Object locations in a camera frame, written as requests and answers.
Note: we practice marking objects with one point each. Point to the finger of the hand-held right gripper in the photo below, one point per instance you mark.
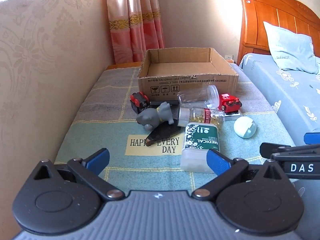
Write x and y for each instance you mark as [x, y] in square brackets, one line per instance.
[275, 148]
[312, 138]

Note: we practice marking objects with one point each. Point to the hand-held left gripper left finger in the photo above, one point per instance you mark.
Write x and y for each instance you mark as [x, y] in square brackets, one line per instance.
[98, 160]

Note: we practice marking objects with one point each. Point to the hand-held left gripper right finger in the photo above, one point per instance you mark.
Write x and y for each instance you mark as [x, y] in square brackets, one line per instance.
[218, 162]

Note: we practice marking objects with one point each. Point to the green cotton swab box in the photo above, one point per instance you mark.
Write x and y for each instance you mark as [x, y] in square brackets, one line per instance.
[200, 142]

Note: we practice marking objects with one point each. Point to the round pale mint case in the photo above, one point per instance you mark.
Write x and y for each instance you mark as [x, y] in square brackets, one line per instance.
[243, 127]

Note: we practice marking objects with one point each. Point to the yellow capsule pill bottle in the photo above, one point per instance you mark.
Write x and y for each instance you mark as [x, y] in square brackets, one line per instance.
[205, 117]

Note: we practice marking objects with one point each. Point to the black insole piece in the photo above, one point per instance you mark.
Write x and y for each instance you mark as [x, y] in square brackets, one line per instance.
[165, 132]

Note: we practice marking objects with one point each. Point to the cardboard box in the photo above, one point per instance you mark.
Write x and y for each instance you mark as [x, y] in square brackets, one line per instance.
[182, 80]

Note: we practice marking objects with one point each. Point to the checkered table blanket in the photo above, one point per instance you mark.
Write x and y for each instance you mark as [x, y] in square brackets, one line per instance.
[100, 120]

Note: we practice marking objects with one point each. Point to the blue floral bed sheet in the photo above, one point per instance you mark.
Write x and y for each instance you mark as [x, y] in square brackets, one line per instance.
[275, 87]

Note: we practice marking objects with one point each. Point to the red toy train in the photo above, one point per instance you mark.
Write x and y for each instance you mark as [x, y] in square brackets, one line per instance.
[228, 101]

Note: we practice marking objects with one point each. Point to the empty clear plastic bottle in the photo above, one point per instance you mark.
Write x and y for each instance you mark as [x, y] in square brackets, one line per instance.
[197, 95]

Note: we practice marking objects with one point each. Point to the red black toy car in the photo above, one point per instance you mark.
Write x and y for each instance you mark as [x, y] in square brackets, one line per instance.
[139, 102]

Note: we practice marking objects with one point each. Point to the grey toy dog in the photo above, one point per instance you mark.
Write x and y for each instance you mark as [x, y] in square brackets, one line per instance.
[155, 115]

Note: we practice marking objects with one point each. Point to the pale floral pillow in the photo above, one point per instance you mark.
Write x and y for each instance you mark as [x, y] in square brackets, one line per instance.
[317, 65]

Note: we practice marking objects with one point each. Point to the light blue pillow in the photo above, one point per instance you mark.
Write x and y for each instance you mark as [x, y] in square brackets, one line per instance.
[290, 47]

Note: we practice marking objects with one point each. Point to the wooden bed headboard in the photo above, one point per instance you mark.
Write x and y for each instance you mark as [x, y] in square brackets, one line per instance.
[275, 12]

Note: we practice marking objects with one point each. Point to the pink patterned curtain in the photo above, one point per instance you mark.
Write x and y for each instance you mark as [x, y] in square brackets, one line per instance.
[132, 17]

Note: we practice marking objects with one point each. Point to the white wall outlet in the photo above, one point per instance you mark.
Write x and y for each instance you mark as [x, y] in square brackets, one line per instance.
[229, 57]

